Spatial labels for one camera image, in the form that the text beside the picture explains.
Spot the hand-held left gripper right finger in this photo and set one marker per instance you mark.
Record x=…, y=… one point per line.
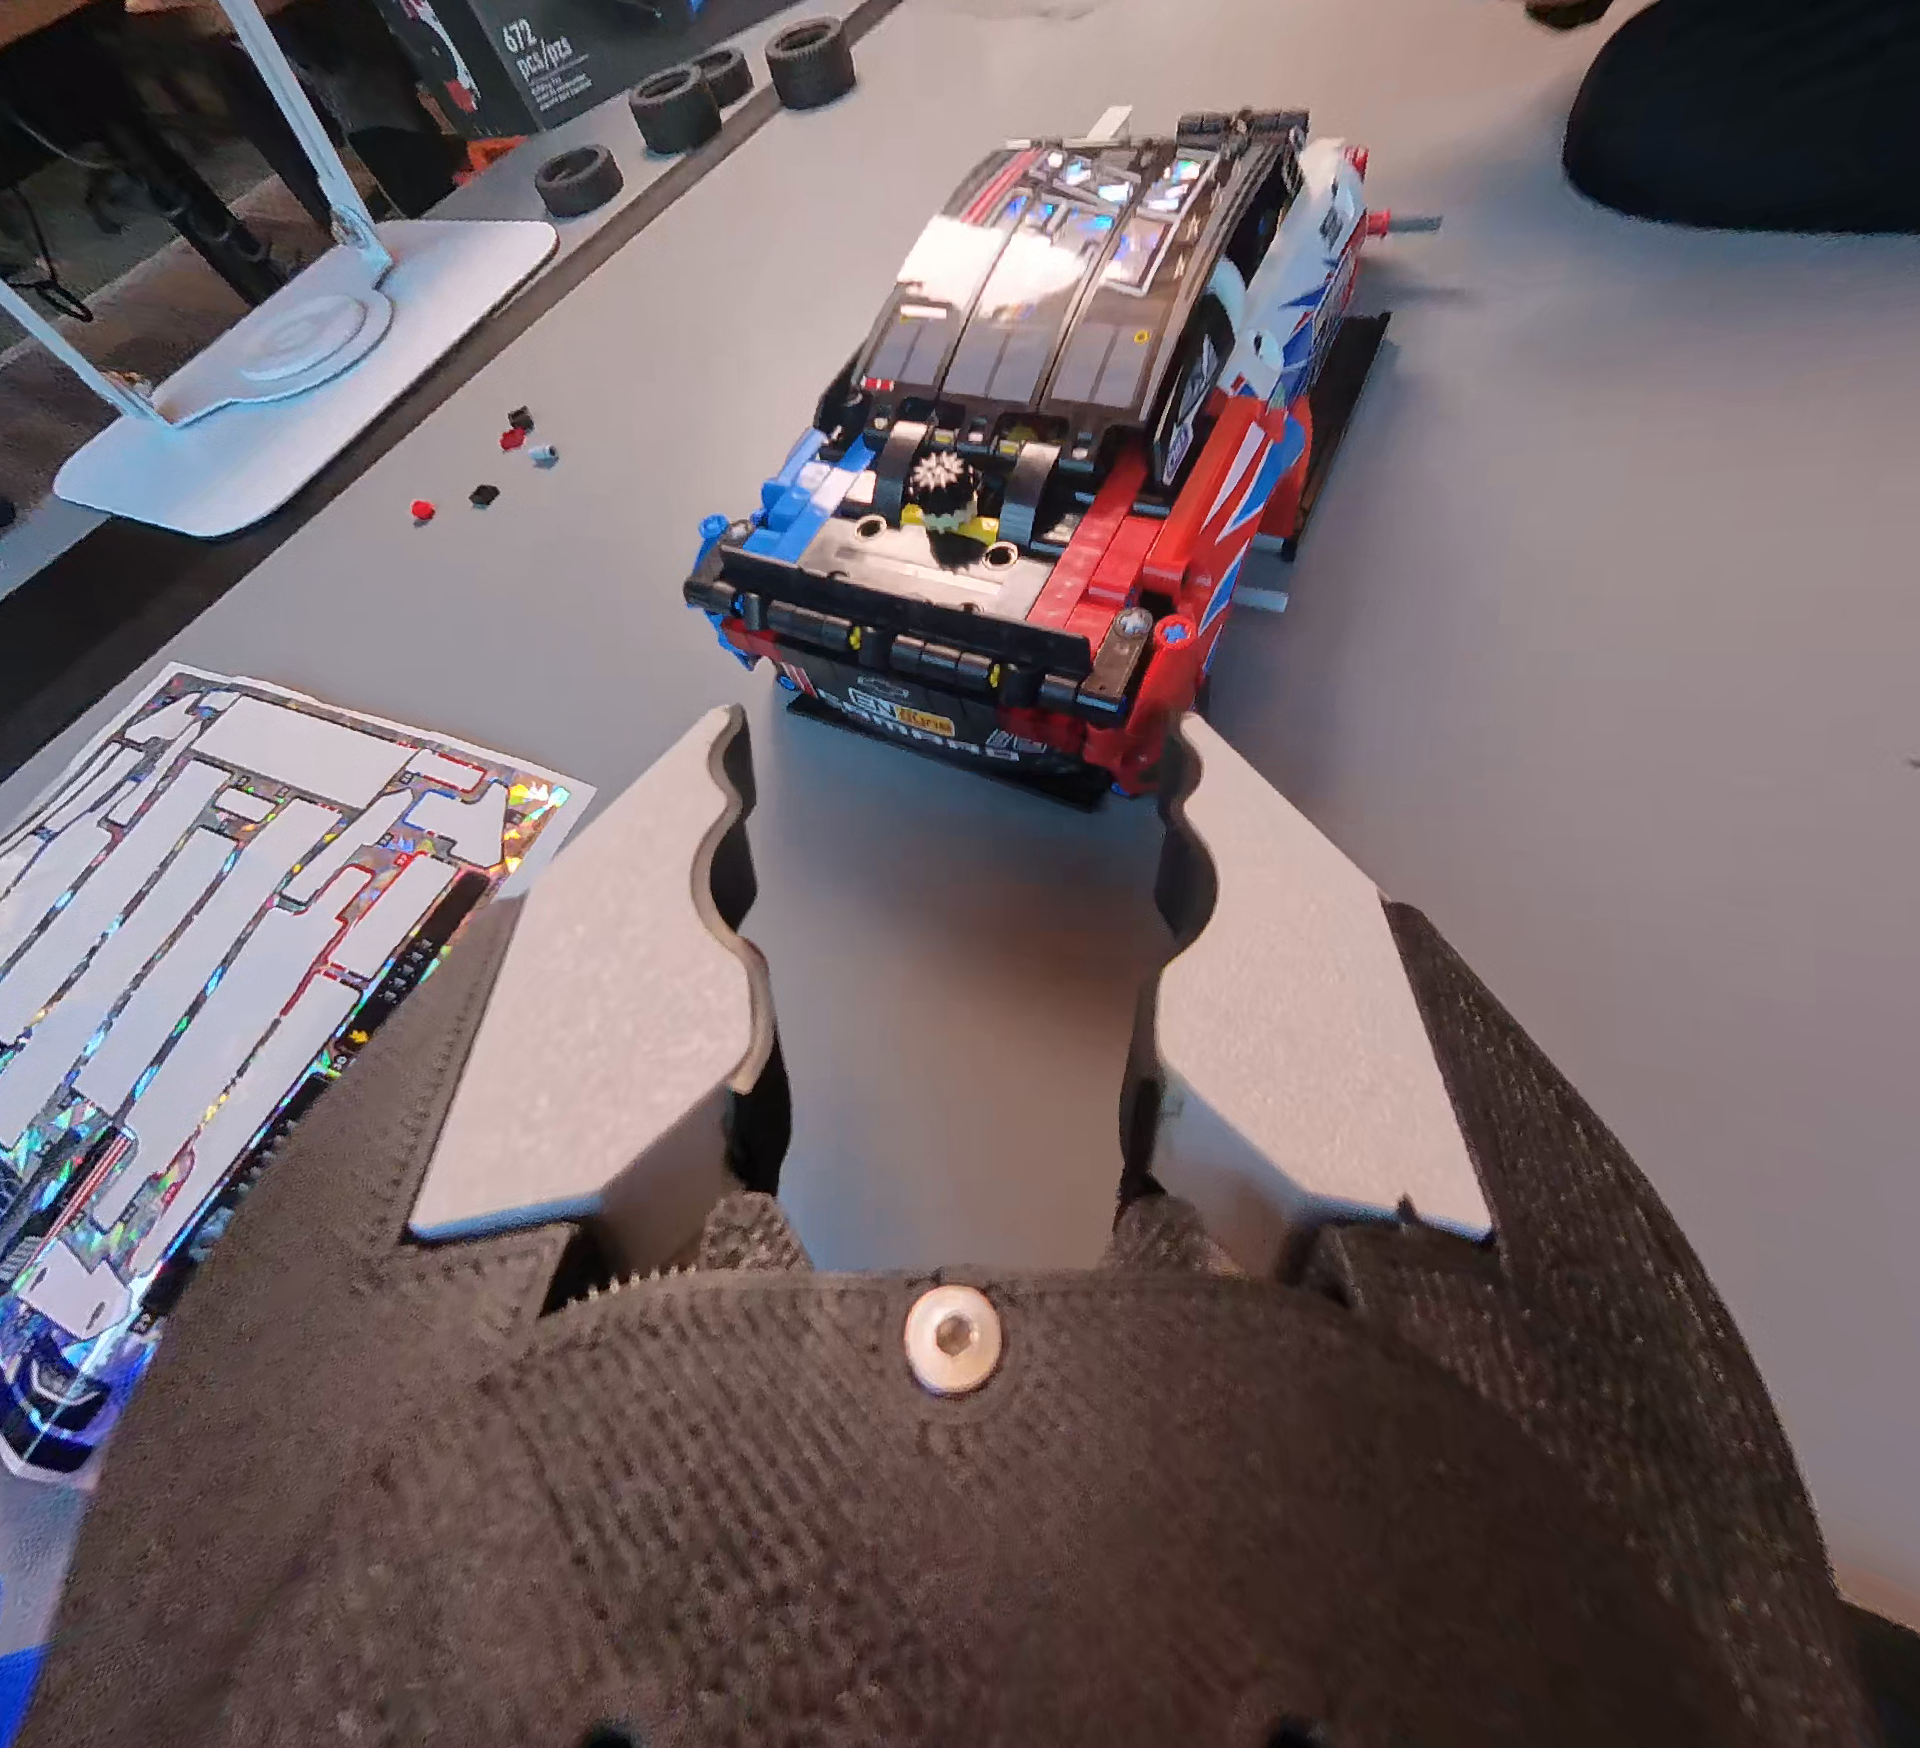
x=1306, y=1028

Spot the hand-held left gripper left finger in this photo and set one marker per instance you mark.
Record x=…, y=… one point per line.
x=601, y=1028

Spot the red blue lego car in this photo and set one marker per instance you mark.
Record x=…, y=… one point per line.
x=1051, y=428

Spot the black lego tire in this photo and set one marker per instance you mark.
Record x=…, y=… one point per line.
x=728, y=76
x=675, y=113
x=811, y=64
x=579, y=184

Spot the holographic sticker sheet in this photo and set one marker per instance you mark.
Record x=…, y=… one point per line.
x=195, y=908

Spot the white book stand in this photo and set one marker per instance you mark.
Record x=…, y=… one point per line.
x=300, y=353

